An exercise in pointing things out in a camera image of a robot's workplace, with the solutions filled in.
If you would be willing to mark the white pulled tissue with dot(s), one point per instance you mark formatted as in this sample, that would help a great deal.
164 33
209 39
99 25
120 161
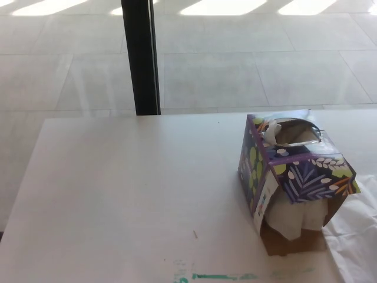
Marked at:
353 236

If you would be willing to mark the purple floral tissue box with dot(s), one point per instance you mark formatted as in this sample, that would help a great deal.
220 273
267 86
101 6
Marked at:
306 179

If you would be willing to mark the black window post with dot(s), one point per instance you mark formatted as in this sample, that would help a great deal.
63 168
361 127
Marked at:
140 59

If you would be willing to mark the white tissue stack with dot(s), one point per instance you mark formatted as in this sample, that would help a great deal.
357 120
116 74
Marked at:
285 216

